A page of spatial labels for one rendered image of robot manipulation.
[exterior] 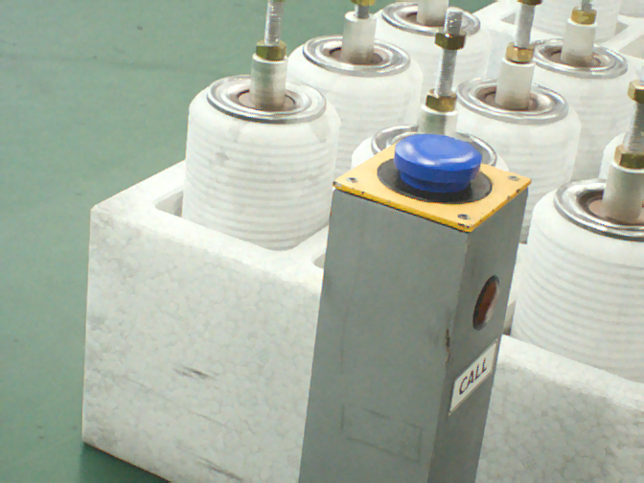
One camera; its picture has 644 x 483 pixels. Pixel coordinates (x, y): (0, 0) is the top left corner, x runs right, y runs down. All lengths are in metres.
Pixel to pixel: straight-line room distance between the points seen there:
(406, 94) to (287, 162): 0.14
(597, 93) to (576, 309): 0.27
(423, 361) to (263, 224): 0.26
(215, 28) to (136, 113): 0.32
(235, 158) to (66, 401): 0.26
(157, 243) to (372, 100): 0.18
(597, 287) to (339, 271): 0.18
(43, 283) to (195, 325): 0.32
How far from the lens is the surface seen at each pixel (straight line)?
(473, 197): 0.66
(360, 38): 1.00
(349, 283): 0.67
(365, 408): 0.70
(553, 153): 0.95
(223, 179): 0.89
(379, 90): 0.98
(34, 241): 1.28
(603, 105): 1.05
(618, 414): 0.79
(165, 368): 0.94
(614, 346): 0.82
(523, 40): 0.95
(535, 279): 0.83
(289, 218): 0.90
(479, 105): 0.95
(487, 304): 0.68
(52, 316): 1.16
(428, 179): 0.65
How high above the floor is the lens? 0.58
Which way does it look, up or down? 26 degrees down
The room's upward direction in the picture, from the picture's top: 7 degrees clockwise
